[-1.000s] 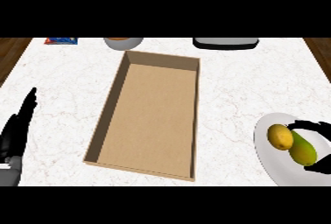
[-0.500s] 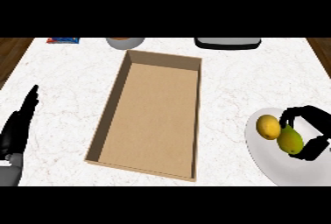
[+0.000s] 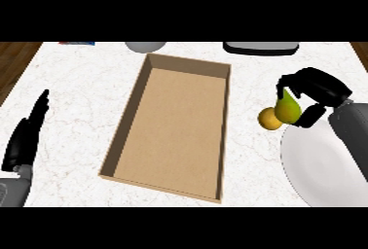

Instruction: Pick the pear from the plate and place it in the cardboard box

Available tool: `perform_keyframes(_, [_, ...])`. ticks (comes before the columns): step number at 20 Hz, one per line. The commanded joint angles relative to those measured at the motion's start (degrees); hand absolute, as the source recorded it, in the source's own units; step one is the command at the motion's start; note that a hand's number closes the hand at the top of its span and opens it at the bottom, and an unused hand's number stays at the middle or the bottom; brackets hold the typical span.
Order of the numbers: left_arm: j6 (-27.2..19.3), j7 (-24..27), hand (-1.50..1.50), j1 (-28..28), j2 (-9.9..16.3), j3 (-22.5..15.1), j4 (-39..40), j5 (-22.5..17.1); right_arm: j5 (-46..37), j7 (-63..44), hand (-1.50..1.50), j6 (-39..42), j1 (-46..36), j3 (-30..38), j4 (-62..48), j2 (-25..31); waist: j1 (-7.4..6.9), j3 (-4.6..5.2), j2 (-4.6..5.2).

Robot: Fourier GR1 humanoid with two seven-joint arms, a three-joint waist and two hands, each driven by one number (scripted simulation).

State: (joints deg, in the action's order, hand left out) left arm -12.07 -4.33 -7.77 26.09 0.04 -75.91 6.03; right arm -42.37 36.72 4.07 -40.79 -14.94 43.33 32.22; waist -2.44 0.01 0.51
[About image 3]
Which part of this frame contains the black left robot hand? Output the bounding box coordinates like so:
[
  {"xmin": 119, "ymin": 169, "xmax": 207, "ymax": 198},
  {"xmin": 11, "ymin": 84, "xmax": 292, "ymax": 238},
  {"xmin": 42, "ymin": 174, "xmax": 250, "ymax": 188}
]
[{"xmin": 0, "ymin": 89, "xmax": 51, "ymax": 173}]

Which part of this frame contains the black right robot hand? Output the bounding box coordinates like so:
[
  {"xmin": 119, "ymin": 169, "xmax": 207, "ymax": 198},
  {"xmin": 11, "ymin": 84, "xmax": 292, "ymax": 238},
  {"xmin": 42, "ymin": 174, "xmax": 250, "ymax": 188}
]
[{"xmin": 275, "ymin": 66, "xmax": 355, "ymax": 128}]

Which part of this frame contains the green pear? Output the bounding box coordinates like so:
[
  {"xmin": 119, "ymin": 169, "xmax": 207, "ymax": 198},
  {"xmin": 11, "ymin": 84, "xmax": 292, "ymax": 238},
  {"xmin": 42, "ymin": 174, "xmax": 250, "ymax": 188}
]
[{"xmin": 274, "ymin": 88, "xmax": 303, "ymax": 125}]

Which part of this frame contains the white plate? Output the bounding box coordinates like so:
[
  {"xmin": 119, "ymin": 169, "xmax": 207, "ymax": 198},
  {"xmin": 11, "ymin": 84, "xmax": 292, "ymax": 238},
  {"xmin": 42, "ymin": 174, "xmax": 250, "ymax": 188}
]
[{"xmin": 280, "ymin": 124, "xmax": 368, "ymax": 208}]

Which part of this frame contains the open cardboard box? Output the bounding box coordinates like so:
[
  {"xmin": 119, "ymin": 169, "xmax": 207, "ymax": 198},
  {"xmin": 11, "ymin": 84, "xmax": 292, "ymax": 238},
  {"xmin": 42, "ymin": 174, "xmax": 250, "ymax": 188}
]
[{"xmin": 98, "ymin": 53, "xmax": 234, "ymax": 205}]

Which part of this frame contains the yellow round fruit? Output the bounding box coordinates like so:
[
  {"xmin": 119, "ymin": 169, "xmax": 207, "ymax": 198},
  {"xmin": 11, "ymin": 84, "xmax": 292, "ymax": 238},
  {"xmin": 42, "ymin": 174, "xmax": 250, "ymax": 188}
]
[{"xmin": 258, "ymin": 107, "xmax": 286, "ymax": 131}]

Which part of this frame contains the red and blue flat object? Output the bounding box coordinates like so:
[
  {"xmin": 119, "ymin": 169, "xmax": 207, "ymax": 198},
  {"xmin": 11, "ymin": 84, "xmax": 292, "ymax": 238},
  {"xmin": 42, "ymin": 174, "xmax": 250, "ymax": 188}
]
[{"xmin": 58, "ymin": 41, "xmax": 96, "ymax": 47}]

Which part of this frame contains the grey round object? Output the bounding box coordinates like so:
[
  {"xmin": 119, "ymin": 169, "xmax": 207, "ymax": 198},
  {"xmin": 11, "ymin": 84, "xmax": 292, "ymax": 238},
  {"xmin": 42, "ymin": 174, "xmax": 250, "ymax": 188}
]
[{"xmin": 125, "ymin": 41, "xmax": 169, "ymax": 54}]

